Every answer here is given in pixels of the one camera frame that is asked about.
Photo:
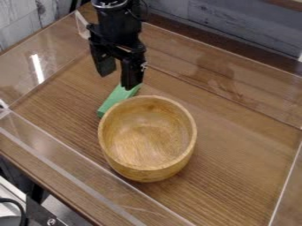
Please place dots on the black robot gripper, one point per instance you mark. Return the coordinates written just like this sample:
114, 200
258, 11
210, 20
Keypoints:
114, 40

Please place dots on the green rectangular block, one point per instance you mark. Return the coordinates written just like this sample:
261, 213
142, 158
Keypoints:
118, 95

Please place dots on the brown wooden bowl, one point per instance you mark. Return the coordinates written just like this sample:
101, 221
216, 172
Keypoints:
147, 136

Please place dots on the clear acrylic tray enclosure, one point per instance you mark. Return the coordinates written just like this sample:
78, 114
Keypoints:
206, 154

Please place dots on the black metal table frame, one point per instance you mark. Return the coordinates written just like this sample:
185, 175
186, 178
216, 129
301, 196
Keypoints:
27, 204

